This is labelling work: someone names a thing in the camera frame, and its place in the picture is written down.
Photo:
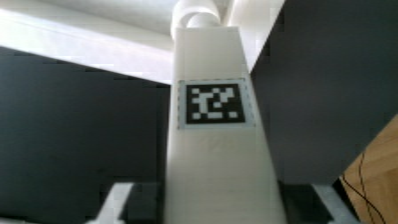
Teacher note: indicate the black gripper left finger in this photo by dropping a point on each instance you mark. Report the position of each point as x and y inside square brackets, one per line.
[109, 214]

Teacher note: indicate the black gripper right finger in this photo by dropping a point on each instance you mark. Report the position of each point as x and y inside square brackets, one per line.
[334, 205]

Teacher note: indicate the white desk leg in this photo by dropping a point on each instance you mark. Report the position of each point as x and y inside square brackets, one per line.
[221, 183]

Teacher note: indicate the white desk top tray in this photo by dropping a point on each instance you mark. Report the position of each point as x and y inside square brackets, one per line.
[155, 39]

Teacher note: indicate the wooden board with cable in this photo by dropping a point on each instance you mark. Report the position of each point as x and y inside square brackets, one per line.
[370, 178]

